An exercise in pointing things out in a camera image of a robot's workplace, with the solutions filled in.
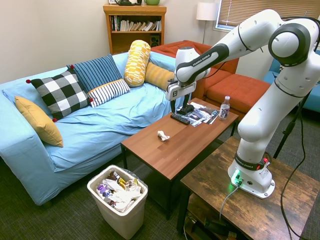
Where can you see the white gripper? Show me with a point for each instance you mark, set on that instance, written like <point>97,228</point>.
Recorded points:
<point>176,92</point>

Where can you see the white tissue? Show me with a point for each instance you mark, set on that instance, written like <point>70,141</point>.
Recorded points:
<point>162,136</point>

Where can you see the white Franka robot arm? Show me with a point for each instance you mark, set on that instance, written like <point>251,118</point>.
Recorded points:
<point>262,105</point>

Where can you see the white crumpled paper trash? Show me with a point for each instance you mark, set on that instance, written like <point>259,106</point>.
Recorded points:
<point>122,197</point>

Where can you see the beige plastic trash bin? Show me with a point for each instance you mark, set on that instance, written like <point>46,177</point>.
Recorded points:
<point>120,222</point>

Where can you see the black game controller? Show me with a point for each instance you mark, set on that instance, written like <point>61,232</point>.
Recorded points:
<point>185,110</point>

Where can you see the black remote control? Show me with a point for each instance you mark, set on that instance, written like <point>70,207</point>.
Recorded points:
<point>178,118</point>

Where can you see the magazine with leader headline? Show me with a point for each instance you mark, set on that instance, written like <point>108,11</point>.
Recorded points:
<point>197,117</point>

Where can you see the magazine with business headline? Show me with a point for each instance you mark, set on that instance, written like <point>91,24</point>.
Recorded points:
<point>212,116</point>

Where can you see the mustard striped pillow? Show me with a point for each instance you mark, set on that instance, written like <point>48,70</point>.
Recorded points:
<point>157,75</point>

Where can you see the wooden coffee table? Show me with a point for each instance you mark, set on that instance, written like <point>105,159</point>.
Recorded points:
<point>180,150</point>

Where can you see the clear water bottle purple label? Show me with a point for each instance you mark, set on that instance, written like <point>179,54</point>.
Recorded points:
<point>224,111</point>

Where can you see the orange sectional sofa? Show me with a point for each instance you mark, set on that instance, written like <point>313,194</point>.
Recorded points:
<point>237,87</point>

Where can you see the yellow white patterned bolster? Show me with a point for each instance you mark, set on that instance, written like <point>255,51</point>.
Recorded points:
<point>136,62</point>

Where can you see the small black speaker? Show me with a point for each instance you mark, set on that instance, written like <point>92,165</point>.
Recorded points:
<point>155,40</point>

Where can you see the white navy striped pillow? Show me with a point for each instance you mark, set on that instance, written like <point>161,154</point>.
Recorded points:
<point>110,91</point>

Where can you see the wooden bookshelf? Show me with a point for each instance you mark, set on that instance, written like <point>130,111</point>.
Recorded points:
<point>135,40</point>

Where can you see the light blue sofa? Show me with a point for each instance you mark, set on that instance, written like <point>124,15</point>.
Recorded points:
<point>100,125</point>

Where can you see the blue striped pillow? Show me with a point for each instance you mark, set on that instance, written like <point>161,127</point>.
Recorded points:
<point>97,70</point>

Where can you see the row of books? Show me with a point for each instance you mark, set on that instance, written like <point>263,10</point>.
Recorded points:
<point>135,26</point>

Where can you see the white floor lamp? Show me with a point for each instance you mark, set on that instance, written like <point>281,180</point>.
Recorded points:
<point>206,11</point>

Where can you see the green pot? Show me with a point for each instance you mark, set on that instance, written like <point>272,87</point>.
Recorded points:
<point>152,2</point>

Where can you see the wooden window blinds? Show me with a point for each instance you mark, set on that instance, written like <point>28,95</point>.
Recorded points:
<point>232,12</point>

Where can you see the purple snack wrapper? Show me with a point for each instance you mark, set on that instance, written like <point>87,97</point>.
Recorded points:
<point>103,190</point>

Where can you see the black object on bookshelf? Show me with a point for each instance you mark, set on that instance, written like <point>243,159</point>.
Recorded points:
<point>125,2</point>

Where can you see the black white checkered pillow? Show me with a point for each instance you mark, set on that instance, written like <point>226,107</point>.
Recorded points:
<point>62,92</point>

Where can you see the black power adapter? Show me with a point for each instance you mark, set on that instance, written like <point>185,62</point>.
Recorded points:
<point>215,225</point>

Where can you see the rustic wooden side table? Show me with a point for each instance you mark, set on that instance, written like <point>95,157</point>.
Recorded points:
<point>250,215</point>

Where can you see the teal chair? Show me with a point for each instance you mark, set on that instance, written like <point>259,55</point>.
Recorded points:
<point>313,100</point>

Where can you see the plain mustard yellow pillow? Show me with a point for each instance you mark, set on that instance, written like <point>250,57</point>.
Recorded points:
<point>37,120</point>

